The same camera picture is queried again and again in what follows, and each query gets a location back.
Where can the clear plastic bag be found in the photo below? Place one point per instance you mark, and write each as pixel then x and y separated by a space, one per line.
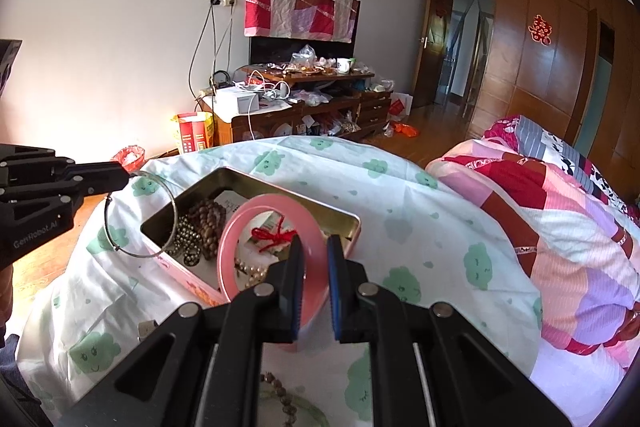
pixel 304 56

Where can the black television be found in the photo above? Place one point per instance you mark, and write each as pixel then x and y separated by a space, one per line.
pixel 270 52

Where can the wall socket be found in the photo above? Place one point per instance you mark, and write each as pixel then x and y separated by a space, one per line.
pixel 223 0

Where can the wooden television cabinet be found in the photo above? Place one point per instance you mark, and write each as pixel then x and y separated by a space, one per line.
pixel 372 107

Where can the person's left hand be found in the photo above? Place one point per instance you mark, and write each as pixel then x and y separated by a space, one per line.
pixel 5 302

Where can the brown wooden wardrobe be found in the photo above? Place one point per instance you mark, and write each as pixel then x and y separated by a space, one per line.
pixel 550 97

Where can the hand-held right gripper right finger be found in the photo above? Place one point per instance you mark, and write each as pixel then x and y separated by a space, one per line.
pixel 336 292

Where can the white box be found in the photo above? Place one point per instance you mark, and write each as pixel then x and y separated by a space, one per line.
pixel 236 102

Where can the red paper wall decoration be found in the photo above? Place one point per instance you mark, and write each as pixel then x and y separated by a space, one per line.
pixel 541 29

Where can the white mug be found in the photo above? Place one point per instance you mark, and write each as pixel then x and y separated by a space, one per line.
pixel 344 66

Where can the printed booklet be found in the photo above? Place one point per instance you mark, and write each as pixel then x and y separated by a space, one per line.
pixel 227 200

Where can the dark blue clothing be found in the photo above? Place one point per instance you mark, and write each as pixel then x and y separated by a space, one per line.
pixel 12 377

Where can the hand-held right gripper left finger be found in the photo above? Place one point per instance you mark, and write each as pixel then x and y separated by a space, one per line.
pixel 297 289

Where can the pink tin box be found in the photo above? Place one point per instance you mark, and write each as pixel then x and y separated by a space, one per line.
pixel 190 280

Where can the green jade bangle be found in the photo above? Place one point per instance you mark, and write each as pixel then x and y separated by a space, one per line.
pixel 315 415

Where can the red and yellow carton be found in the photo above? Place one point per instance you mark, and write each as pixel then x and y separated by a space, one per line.
pixel 194 134

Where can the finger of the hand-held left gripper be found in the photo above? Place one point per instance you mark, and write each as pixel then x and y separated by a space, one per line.
pixel 95 172
pixel 75 189

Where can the red trash bin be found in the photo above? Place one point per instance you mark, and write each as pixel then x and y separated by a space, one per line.
pixel 127 158

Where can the pink bangle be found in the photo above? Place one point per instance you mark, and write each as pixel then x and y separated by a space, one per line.
pixel 227 252

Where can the orange plastic bag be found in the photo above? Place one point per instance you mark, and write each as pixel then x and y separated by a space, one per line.
pixel 406 130

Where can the red patchwork cloth cover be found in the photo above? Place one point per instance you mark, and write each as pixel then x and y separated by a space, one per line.
pixel 300 12

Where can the brown wooden door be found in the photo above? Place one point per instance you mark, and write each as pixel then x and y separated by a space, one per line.
pixel 429 42

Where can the patchwork quilt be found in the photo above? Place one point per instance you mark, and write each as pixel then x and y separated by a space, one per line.
pixel 575 257

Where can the white bed sheet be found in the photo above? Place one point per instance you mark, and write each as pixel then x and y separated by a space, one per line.
pixel 580 387

